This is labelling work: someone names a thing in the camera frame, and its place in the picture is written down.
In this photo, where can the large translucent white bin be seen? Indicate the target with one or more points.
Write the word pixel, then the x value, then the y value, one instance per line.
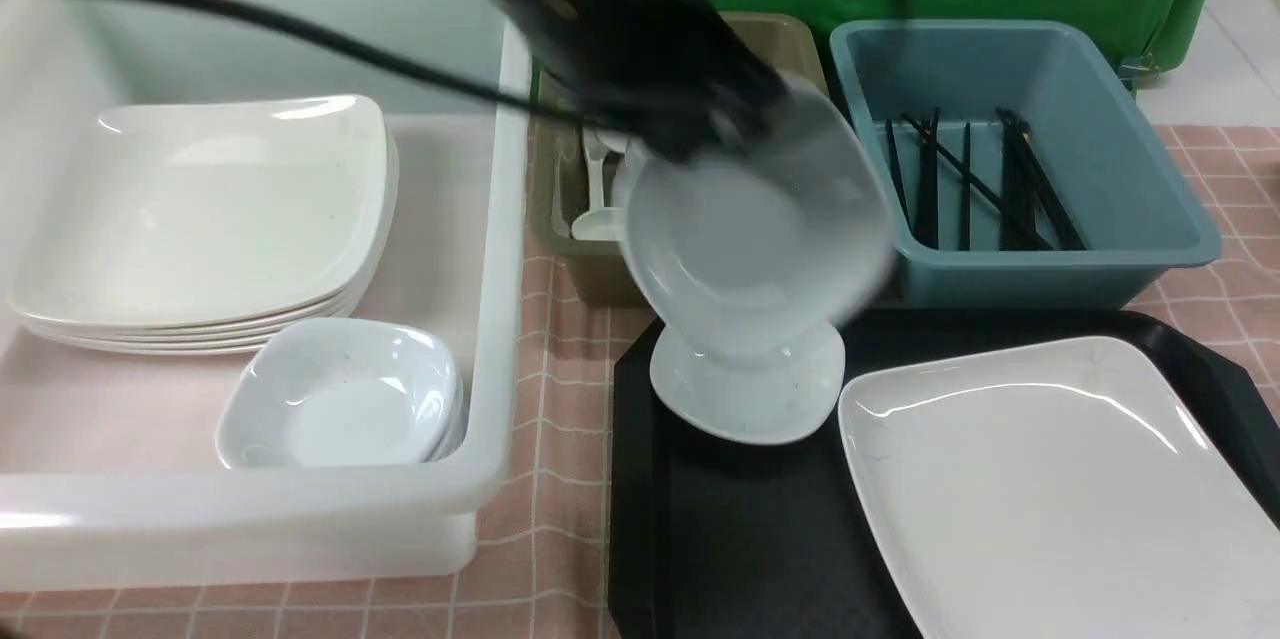
pixel 109 470

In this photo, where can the white bowl in bin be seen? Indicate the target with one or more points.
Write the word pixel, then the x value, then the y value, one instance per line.
pixel 339 392

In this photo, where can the white bowl tray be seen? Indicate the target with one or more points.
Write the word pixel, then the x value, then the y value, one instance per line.
pixel 741 251
pixel 774 399

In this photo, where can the black chopstick far left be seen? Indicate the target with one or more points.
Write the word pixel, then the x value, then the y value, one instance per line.
pixel 895 169

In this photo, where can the top white square plate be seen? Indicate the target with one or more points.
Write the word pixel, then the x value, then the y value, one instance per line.
pixel 201 213

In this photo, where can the blue chopstick bin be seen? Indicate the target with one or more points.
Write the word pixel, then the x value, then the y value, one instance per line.
pixel 1136 212

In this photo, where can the black chopstick middle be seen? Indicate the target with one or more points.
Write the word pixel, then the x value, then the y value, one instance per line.
pixel 964 219

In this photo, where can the black chopstick diagonal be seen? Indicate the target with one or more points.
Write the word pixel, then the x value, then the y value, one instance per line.
pixel 971 180

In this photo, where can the black serving tray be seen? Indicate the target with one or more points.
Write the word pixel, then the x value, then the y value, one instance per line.
pixel 711 539

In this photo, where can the olive brown spoon bin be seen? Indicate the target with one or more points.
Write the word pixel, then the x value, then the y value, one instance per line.
pixel 559 177

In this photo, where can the pink checkered tablecloth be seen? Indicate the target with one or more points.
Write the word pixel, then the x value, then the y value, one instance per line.
pixel 539 570

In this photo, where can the white ceramic soup spoon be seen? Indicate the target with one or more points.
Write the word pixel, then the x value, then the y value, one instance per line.
pixel 599 225

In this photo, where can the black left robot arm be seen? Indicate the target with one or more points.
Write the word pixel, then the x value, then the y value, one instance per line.
pixel 555 30

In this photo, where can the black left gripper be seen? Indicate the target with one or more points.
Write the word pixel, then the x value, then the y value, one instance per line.
pixel 682 83

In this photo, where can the large white rice plate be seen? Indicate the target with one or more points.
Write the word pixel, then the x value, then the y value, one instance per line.
pixel 1061 490

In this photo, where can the black chopstick bundle right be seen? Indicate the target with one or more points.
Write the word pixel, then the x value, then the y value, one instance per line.
pixel 1017 133

